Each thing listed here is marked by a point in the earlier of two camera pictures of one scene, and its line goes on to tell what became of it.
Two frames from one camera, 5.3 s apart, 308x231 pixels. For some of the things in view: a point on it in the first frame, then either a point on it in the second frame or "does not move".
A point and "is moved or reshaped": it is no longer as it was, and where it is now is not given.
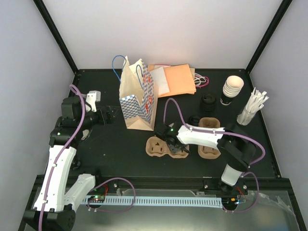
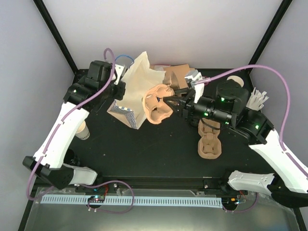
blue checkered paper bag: [137, 97] is moved or reshaped
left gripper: [103, 121] -> [119, 95]
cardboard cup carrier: [157, 146] -> [155, 108]
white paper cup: [85, 133] does not move
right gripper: [173, 149] -> [186, 106]
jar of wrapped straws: [254, 103] does not move
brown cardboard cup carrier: [205, 151] does not move
